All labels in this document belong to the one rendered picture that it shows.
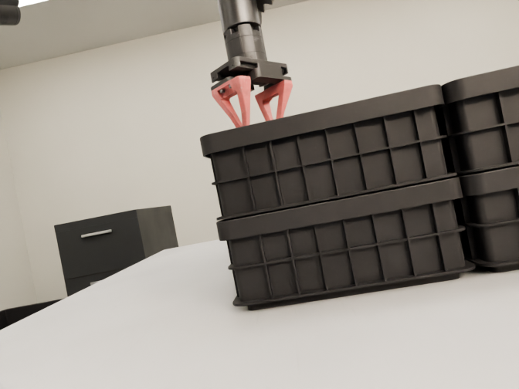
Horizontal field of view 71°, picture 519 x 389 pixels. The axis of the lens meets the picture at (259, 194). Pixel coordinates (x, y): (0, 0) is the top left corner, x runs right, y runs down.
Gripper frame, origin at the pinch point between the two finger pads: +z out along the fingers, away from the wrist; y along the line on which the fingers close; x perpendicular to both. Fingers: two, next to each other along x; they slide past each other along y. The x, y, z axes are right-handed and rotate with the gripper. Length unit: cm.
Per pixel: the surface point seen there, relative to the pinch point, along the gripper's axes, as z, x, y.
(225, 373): 23.9, 12.0, 20.9
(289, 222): 13.4, 7.9, 5.7
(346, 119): 2.6, 14.6, 0.0
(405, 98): 1.6, 19.8, -4.5
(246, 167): 5.9, 4.6, 8.0
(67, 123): -108, -389, -88
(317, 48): -133, -189, -286
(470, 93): 2.5, 25.2, -9.1
